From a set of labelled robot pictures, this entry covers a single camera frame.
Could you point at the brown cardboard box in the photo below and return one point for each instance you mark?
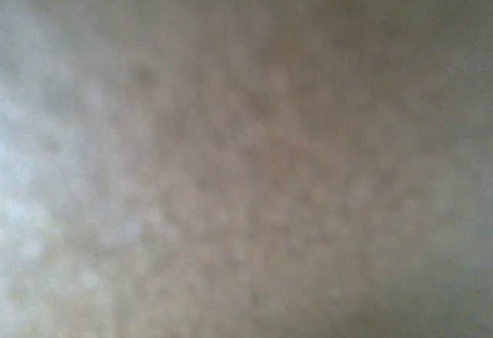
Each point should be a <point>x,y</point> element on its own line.
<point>246,153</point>

